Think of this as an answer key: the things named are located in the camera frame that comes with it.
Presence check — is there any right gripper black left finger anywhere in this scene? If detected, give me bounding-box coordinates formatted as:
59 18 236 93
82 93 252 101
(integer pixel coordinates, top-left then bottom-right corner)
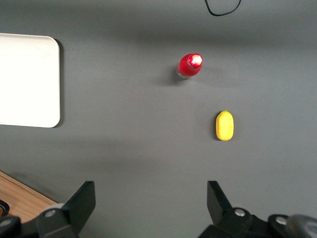
36 180 97 238

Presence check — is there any white rectangular tray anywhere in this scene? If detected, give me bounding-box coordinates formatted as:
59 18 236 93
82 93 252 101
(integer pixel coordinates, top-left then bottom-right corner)
0 33 61 128

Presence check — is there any red coke bottle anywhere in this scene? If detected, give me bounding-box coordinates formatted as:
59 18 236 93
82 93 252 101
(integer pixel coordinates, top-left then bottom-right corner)
176 53 204 80

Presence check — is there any wooden drawer cabinet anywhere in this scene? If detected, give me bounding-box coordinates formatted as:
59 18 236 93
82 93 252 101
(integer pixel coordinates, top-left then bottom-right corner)
0 170 59 224

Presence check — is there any yellow lemon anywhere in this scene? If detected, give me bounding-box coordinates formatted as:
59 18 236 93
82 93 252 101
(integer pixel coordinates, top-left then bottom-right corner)
214 110 235 141

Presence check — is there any black cable loop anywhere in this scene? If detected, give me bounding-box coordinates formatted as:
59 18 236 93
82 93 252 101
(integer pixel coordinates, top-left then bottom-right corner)
204 0 242 17

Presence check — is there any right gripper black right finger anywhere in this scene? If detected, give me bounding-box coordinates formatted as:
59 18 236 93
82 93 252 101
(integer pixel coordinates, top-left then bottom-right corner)
197 180 268 238

